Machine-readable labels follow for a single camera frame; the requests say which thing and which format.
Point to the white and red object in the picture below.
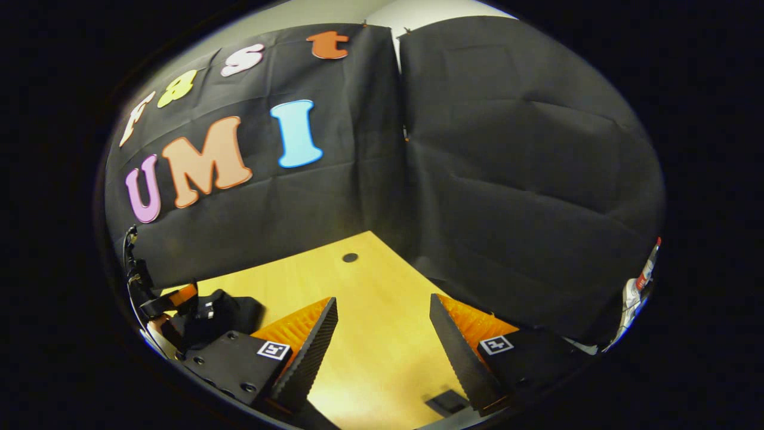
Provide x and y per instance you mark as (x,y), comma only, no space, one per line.
(635,292)

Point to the black backdrop cloth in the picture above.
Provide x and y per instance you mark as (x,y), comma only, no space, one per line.
(507,179)

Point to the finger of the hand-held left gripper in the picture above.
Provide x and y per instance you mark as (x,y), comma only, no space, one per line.
(173,297)

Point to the black t-shirt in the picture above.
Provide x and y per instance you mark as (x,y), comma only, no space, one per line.
(236,313)

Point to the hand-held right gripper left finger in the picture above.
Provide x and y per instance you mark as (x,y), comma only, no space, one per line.
(310,358)

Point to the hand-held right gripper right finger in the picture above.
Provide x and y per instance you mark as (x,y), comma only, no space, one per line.
(459,358)

